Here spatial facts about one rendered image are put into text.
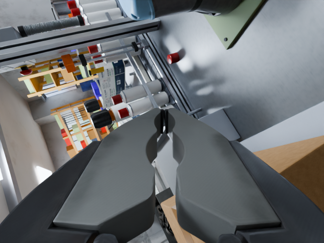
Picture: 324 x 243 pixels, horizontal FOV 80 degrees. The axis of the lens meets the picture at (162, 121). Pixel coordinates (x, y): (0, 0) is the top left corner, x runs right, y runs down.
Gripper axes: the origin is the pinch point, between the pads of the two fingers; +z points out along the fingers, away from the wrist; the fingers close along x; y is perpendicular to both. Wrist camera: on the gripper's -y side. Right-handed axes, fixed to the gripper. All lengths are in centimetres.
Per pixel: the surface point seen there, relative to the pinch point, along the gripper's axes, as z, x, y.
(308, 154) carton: 10.8, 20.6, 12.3
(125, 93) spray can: 58, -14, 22
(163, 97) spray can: 60, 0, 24
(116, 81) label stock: 96, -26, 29
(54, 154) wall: 604, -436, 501
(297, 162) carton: 9.6, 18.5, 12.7
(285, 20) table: 27.5, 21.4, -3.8
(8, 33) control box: 51, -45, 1
